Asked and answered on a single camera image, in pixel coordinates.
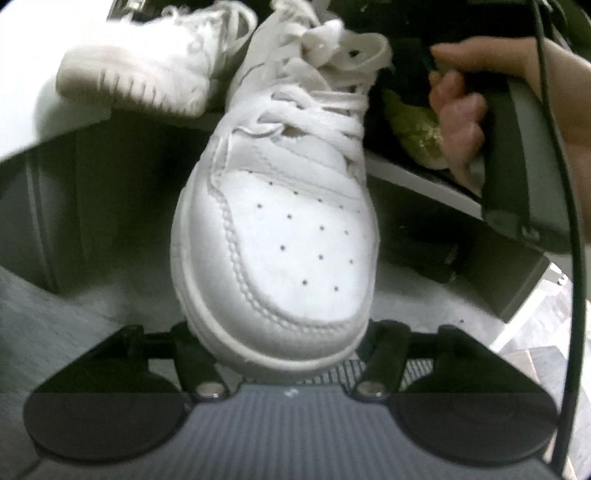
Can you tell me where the green soft item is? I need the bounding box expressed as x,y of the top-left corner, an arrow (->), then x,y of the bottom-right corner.
381,88 -> 451,171

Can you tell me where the white perforated low sneaker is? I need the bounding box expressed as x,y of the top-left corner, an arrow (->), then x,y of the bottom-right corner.
170,0 -> 393,376

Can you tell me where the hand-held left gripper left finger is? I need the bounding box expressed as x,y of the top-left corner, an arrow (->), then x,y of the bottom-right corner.
44,322 -> 230,400

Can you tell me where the person's right hand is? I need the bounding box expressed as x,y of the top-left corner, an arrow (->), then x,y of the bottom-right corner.
428,37 -> 543,195

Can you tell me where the grey shoe cabinet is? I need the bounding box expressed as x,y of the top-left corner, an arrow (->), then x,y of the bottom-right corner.
0,0 -> 568,324

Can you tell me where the white sneaker with pink heel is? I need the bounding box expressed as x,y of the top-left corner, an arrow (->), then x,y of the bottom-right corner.
55,0 -> 258,118

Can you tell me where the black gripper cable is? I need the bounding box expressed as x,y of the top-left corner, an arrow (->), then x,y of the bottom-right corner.
531,0 -> 588,478

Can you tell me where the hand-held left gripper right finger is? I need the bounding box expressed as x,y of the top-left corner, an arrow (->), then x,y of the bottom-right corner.
355,320 -> 536,398

